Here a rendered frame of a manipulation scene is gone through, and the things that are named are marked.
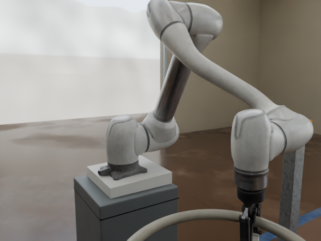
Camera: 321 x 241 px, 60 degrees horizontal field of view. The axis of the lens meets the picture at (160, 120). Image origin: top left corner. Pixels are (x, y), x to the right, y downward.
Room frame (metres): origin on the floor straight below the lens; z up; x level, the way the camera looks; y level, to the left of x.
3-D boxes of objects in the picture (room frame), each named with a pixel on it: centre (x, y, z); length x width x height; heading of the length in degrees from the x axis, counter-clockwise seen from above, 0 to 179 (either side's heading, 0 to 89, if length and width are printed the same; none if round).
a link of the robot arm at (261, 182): (0.74, -0.25, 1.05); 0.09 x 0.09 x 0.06
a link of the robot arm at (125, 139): (1.34, 0.18, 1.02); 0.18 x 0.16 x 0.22; 123
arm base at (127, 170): (1.33, 0.20, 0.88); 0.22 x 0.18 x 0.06; 125
